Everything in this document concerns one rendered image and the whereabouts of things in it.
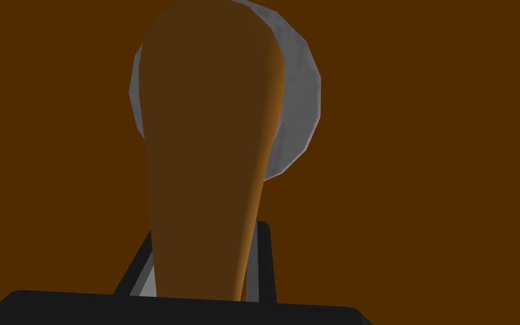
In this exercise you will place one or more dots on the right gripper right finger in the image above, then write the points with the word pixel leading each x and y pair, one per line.
pixel 261 266

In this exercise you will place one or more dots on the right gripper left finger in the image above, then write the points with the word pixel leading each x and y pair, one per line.
pixel 139 275

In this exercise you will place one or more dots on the brown door leaf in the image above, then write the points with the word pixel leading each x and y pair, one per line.
pixel 422 158

